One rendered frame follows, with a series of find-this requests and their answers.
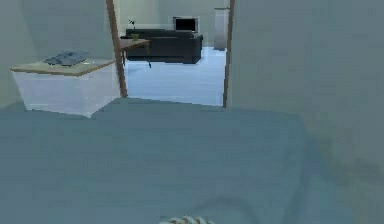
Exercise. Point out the black sofa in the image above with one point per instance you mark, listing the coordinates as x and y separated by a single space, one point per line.
170 45

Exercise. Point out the black television set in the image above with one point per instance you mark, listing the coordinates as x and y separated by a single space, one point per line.
185 24

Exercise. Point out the white tall cabinet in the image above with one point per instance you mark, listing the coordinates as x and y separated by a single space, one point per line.
220 28

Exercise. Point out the brown wooden table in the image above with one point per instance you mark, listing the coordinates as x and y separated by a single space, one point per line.
133 44

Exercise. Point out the green plant pot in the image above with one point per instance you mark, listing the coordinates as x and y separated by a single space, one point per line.
135 36

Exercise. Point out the white cabinet with wooden top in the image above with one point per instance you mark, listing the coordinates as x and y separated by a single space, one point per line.
63 86

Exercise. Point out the grey folded cloth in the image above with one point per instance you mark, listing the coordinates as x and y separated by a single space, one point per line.
66 58

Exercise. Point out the brown wooden door frame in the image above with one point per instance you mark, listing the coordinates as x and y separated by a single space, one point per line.
116 50

